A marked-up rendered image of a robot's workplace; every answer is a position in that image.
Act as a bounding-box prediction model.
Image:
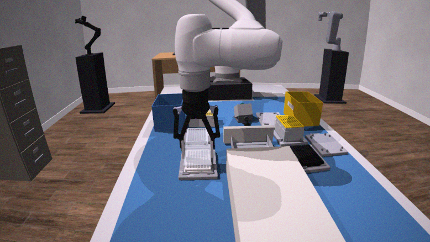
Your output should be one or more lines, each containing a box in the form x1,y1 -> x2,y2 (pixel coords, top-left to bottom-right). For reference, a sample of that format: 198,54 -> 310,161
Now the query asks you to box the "blue open-top bin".
151,93 -> 186,131

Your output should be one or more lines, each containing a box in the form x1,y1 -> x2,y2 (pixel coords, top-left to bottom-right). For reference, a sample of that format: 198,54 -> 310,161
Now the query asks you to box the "blue bench mat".
110,97 -> 430,242

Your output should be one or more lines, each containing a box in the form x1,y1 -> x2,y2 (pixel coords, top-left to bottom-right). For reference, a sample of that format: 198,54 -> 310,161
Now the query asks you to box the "yellow open-top bin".
284,92 -> 323,127

